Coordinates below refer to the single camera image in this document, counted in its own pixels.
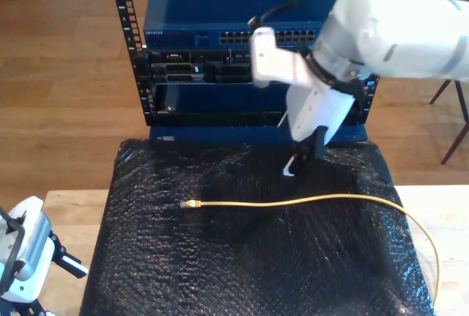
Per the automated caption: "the black rack server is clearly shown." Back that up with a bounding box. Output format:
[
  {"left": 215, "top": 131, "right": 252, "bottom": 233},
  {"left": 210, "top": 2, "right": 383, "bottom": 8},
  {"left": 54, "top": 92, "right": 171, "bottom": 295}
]
[{"left": 133, "top": 48, "right": 290, "bottom": 85}]

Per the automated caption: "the yellow network cable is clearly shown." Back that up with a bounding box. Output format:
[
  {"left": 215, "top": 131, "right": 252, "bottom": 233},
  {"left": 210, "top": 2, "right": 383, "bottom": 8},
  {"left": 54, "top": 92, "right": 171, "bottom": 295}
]
[{"left": 178, "top": 194, "right": 440, "bottom": 304}]

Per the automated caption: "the black bubble mat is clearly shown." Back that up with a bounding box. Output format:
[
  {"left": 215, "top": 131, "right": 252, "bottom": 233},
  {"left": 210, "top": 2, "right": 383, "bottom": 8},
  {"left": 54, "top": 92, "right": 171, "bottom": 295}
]
[{"left": 78, "top": 138, "right": 437, "bottom": 316}]

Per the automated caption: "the black perforated rack post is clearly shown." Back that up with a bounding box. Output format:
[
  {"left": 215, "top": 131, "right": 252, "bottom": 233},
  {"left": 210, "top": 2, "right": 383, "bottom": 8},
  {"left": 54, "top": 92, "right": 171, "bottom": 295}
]
[
  {"left": 106, "top": 0, "right": 155, "bottom": 126},
  {"left": 355, "top": 73, "right": 380, "bottom": 125}
]

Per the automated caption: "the blue rack base plate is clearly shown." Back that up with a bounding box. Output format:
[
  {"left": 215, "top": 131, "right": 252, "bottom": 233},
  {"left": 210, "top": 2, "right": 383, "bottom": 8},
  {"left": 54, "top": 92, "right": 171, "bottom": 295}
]
[{"left": 149, "top": 125, "right": 369, "bottom": 144}]

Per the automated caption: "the slant-legged chair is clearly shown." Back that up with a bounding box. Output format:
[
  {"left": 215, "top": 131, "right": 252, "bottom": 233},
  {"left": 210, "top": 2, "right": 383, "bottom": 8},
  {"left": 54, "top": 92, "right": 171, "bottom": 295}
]
[{"left": 429, "top": 79, "right": 469, "bottom": 165}]

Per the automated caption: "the blue network switch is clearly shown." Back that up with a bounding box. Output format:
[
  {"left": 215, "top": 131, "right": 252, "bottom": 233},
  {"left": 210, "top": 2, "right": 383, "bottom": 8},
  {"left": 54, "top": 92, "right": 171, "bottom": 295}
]
[{"left": 142, "top": 0, "right": 355, "bottom": 50}]

